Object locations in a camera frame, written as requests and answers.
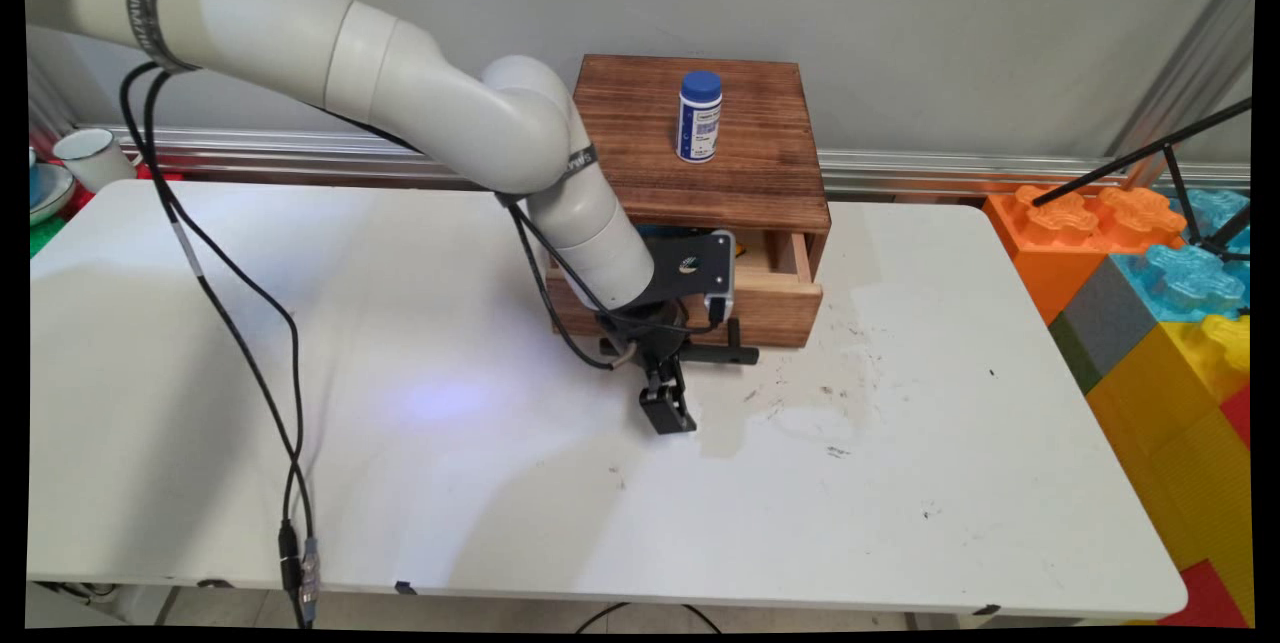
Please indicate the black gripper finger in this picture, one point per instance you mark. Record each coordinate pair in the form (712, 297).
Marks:
(667, 413)

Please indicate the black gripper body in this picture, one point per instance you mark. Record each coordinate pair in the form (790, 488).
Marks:
(650, 333)

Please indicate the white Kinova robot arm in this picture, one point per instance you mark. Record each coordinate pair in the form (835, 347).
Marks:
(420, 83)

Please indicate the brown wooden cabinet box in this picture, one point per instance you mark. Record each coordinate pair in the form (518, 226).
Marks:
(760, 173)

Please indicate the white bottle with blue cap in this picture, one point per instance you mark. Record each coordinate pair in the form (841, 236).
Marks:
(699, 123)

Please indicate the orange giant toy brick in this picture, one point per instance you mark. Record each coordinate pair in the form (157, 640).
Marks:
(1045, 243)

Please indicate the grey giant toy brick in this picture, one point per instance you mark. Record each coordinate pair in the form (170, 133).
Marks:
(1105, 323)

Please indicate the yellow giant toy brick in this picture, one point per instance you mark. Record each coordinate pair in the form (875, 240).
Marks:
(1180, 453)

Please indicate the translucent blue giant toy brick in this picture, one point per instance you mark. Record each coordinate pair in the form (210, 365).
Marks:
(1185, 278)

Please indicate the black tripod stand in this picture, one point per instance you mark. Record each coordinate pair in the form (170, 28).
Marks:
(1180, 183)

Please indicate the red giant toy brick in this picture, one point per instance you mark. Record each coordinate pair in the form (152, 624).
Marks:
(1210, 598)

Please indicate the white enamel mug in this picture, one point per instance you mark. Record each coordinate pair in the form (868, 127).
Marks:
(92, 158)

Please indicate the green foam tile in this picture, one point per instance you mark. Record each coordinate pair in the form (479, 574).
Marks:
(45, 235)

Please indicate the pale ceramic bowl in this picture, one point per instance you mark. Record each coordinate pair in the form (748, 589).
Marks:
(48, 191)

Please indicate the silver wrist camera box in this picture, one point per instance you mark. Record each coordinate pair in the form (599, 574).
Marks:
(722, 306)

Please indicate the black wrist camera mount plate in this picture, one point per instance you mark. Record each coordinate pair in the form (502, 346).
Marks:
(700, 268)

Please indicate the horizontal aluminium frame rail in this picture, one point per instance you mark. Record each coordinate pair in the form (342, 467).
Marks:
(900, 173)

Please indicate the slanted aluminium frame post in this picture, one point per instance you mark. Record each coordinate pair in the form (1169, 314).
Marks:
(1190, 63)

